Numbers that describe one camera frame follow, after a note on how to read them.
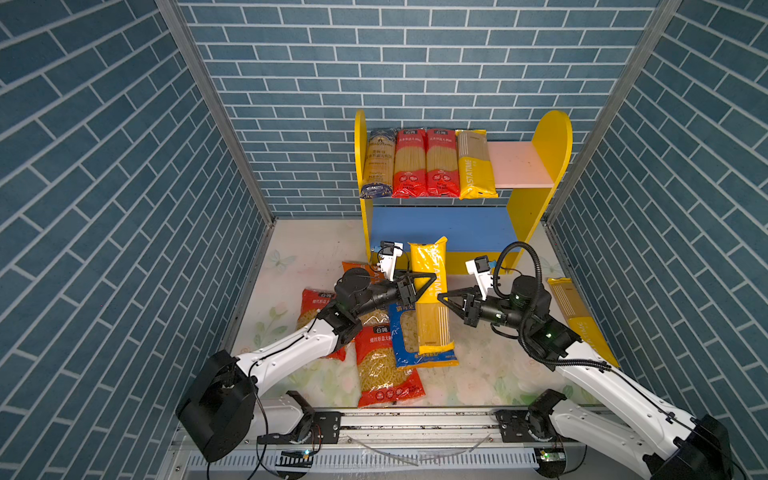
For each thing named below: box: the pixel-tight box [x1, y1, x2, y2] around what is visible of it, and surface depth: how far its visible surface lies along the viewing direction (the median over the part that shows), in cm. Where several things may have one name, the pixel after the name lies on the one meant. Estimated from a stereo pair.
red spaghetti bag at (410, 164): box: [392, 128, 429, 199], surface depth 76 cm
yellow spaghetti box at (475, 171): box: [455, 129, 498, 200], surface depth 76 cm
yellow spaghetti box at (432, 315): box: [408, 236, 455, 355], surface depth 70 cm
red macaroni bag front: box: [355, 309, 426, 408], surface depth 81 cm
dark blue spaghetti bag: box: [360, 127, 397, 199], surface depth 77 cm
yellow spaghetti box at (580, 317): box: [547, 277, 620, 369], surface depth 95 cm
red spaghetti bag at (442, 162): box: [426, 128, 460, 198], surface depth 77 cm
